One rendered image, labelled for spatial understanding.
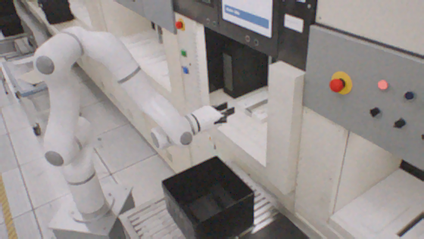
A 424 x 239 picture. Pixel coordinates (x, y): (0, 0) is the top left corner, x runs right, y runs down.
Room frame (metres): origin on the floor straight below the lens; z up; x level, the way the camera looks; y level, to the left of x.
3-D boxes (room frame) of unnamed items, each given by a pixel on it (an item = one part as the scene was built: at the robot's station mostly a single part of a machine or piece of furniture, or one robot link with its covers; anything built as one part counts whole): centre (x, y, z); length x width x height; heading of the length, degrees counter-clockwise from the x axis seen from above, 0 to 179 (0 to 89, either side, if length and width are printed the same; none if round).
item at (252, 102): (1.61, -0.28, 0.89); 0.22 x 0.21 x 0.04; 122
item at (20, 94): (3.27, 1.73, 0.24); 0.97 x 0.52 x 0.48; 34
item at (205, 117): (1.09, 0.03, 1.19); 0.11 x 0.10 x 0.07; 122
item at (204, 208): (0.99, 0.04, 0.85); 0.28 x 0.28 x 0.17; 30
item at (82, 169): (1.13, 0.56, 1.07); 0.19 x 0.12 x 0.24; 169
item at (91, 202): (1.10, 0.56, 0.85); 0.19 x 0.19 x 0.18
